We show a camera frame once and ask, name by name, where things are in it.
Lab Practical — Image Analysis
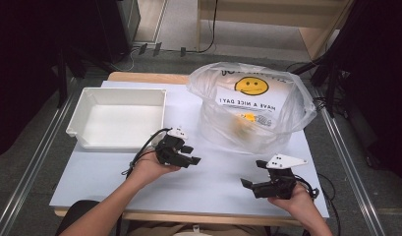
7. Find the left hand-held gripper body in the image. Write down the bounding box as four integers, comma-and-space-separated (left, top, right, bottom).
154, 126, 190, 166

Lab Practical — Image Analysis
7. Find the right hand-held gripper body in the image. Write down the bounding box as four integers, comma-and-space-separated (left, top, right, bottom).
252, 153, 309, 201

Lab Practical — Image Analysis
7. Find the clear smiley plastic bag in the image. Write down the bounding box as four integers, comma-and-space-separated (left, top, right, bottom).
186, 61, 317, 155

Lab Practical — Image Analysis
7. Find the person's left hand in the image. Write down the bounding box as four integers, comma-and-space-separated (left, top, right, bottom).
129, 150, 182, 189

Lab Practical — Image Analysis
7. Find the person's right hand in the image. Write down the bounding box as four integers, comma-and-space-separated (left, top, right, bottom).
267, 184, 316, 224

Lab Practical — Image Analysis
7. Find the yellow object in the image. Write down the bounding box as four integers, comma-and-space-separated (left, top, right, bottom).
233, 112, 259, 133

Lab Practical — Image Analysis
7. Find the white plastic bin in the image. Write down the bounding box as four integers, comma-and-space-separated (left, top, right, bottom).
65, 87, 168, 152

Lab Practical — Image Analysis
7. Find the black metal stand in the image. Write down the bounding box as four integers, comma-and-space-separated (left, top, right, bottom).
310, 61, 341, 118

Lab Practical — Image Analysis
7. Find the person's black sleeve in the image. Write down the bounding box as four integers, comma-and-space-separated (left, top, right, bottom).
55, 199, 102, 236

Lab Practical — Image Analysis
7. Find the black cabinet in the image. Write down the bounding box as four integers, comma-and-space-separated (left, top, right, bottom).
95, 0, 142, 64

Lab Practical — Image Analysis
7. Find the black curtain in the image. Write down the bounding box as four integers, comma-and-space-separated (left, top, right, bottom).
0, 0, 101, 161
332, 0, 402, 185

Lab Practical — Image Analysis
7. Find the left hand-held gripper cable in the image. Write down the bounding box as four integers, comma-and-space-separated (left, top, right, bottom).
121, 127, 173, 179

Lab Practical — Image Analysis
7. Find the hand-held gripper cable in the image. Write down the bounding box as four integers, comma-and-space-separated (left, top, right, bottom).
121, 127, 173, 179
294, 172, 342, 236

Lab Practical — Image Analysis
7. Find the right hand-held gripper cable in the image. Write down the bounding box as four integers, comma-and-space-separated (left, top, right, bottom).
294, 172, 342, 236

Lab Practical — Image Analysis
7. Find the metal floor rail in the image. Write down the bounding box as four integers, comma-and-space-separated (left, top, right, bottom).
0, 78, 83, 236
314, 88, 387, 236

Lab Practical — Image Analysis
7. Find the white floor cable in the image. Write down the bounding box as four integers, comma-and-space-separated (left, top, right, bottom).
117, 48, 138, 72

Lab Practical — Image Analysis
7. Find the black hanging cable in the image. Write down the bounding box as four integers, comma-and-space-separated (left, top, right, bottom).
185, 0, 219, 54

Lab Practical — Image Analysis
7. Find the wooden shelf frame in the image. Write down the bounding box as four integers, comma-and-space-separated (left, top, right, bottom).
196, 0, 355, 62

